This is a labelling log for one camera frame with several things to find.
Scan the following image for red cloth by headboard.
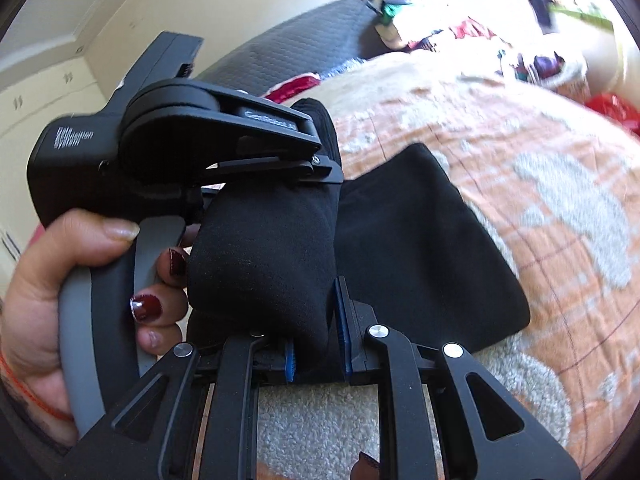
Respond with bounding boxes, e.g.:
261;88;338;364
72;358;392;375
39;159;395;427
262;73;321;104

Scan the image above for red plastic bag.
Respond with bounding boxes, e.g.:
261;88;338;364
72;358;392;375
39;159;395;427
586;93;640;136

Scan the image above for grey quilted headboard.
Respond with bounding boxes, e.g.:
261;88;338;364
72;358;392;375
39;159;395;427
196;0;387;96

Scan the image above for black garment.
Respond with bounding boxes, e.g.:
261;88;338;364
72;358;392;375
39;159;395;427
185;96;533;380

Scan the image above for right hand red nails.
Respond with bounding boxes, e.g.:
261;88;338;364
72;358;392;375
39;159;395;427
349;452;380;480

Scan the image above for white wardrobe doors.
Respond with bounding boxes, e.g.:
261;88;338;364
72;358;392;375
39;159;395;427
0;58;105;289

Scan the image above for left hand red nails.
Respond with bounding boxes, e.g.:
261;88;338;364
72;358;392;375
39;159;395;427
0;209;202;449

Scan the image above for orange white patterned bedspread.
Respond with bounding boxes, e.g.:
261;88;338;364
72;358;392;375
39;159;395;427
308;53;639;479

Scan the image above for pile of colourful clothes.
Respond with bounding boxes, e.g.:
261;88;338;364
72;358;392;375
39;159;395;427
375;0;620;88

